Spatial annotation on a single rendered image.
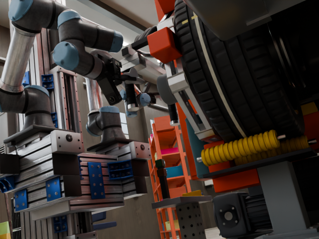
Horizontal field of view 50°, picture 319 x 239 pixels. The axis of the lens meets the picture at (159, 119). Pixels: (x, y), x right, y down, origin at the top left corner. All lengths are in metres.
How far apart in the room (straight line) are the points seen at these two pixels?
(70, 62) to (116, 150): 0.92
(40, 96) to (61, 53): 0.64
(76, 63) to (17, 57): 0.52
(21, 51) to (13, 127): 0.66
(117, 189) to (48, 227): 0.37
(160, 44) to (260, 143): 0.43
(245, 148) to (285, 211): 0.23
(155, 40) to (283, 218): 0.68
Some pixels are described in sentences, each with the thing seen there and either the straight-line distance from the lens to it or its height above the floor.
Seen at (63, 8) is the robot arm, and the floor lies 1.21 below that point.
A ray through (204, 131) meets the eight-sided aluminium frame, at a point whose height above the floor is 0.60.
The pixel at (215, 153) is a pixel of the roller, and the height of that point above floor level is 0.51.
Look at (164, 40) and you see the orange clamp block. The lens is 1.06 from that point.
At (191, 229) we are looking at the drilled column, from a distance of 1.95.
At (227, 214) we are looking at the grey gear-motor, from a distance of 1.50.
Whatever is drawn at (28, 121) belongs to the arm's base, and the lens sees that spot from 1.64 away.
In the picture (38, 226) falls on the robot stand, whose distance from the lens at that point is 1.86.
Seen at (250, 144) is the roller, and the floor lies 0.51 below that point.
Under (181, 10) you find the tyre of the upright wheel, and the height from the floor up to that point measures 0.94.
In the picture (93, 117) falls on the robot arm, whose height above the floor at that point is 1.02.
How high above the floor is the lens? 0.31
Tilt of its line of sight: 18 degrees up
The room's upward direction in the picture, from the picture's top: 11 degrees counter-clockwise
